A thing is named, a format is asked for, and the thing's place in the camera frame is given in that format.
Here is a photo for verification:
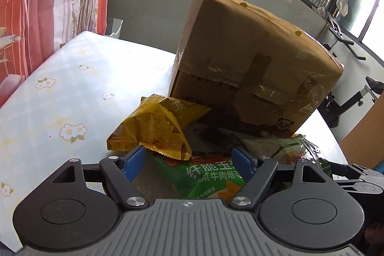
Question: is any pale green snack packet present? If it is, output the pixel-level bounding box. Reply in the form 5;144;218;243
241;134;332;179

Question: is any brown cardboard box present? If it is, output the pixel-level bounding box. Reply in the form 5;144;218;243
168;0;345;138

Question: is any orange-yellow chip bag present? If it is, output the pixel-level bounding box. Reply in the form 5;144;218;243
107;93;212;161

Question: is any black exercise bike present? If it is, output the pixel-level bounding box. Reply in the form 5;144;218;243
317;11;379;128

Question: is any wooden board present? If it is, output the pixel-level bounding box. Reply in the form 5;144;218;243
340;95;384;170

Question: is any green chip bag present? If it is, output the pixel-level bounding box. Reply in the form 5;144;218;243
152;151;247;199

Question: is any pale hanging cloth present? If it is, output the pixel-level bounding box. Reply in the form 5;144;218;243
335;0;349;17

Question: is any floral tablecloth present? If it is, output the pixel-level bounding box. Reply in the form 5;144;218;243
0;31;177;253

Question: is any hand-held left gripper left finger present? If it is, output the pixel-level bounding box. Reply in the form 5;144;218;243
52;145;150;210

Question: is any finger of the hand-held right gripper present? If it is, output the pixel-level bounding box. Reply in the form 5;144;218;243
329;162;384;178
336;179;382;195

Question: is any clear plastic bag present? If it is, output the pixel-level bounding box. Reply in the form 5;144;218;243
105;17;124;38

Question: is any red printed curtain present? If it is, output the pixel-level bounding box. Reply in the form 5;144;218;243
0;0;120;108

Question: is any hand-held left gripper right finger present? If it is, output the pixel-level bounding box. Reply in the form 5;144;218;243
229;146;333;210

